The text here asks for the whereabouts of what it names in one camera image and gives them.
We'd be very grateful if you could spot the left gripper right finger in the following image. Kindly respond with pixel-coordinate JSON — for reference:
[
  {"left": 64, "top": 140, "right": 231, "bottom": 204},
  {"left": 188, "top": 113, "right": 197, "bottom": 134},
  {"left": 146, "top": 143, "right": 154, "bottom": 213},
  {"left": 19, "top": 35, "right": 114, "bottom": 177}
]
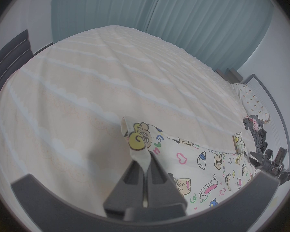
[{"left": 147, "top": 151, "right": 189, "bottom": 210}]

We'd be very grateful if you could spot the blue-green curtain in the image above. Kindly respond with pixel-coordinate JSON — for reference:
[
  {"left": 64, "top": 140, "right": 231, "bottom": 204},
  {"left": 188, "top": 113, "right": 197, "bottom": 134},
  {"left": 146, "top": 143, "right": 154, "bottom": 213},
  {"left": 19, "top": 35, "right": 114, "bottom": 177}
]
[
  {"left": 145, "top": 0, "right": 275, "bottom": 72},
  {"left": 51, "top": 0, "right": 167, "bottom": 43}
]

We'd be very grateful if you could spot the white printed pillow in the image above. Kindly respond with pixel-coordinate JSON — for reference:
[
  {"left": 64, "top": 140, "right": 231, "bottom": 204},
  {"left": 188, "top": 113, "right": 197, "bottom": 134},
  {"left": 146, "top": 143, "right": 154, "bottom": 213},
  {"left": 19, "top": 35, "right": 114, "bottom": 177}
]
[{"left": 233, "top": 82, "right": 271, "bottom": 124}]

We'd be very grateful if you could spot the bed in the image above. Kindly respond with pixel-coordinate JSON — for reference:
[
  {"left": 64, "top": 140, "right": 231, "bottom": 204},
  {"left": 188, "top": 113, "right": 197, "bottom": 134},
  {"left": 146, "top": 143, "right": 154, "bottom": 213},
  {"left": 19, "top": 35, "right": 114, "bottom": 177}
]
[{"left": 0, "top": 24, "right": 290, "bottom": 214}]

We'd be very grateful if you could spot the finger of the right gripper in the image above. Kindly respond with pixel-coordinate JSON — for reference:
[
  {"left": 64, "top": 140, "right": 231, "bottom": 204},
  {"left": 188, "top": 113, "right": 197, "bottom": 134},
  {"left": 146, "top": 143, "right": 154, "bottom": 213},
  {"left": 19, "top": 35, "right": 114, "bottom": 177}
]
[{"left": 250, "top": 151, "right": 263, "bottom": 165}]

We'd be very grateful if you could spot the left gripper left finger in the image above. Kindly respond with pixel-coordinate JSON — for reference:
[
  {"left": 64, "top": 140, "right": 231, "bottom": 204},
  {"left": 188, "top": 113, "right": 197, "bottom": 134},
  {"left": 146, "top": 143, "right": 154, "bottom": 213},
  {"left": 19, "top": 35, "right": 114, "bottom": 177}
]
[{"left": 103, "top": 157, "right": 146, "bottom": 213}]

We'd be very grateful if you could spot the grey bedside table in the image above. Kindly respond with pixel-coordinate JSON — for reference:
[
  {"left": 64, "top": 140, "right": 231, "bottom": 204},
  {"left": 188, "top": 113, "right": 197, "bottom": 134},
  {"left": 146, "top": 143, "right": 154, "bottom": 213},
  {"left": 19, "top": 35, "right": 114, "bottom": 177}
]
[{"left": 215, "top": 67, "right": 243, "bottom": 84}]

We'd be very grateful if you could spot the white printed pyjama top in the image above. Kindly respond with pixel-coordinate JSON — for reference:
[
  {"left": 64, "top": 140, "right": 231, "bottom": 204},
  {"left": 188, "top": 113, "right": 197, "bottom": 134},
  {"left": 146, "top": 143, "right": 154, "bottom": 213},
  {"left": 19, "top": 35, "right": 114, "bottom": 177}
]
[{"left": 121, "top": 116, "right": 256, "bottom": 214}]

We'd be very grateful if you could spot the dark grey garment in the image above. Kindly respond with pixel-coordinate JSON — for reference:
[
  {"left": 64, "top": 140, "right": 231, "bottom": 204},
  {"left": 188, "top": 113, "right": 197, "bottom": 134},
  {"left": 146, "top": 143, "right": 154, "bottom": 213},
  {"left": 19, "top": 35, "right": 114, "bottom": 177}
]
[{"left": 243, "top": 117, "right": 269, "bottom": 154}]

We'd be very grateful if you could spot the pink garment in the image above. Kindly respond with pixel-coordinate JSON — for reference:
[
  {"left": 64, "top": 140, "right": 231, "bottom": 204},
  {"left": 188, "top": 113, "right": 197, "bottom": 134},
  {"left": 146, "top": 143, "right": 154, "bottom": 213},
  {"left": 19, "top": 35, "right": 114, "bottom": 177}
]
[{"left": 248, "top": 116, "right": 262, "bottom": 131}]

